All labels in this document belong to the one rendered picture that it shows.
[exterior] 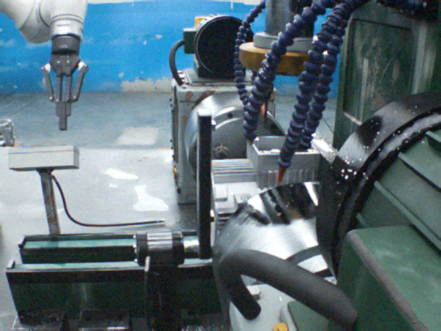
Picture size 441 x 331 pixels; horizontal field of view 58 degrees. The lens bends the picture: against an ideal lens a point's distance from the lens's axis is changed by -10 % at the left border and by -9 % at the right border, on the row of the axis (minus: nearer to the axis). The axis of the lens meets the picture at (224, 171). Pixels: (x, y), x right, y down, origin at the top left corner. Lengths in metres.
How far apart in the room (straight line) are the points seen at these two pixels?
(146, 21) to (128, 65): 0.70
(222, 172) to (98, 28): 5.86
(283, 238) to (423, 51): 0.39
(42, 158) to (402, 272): 0.96
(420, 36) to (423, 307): 0.60
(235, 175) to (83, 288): 0.38
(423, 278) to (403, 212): 0.06
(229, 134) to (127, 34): 5.50
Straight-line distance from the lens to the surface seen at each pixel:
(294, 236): 0.52
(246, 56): 0.76
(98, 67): 6.65
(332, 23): 0.59
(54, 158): 1.07
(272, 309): 0.40
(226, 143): 1.04
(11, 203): 1.48
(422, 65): 0.74
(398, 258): 0.21
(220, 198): 0.78
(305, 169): 0.83
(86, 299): 0.91
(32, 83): 7.11
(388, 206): 0.27
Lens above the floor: 1.42
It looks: 23 degrees down
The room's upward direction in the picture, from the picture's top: 1 degrees clockwise
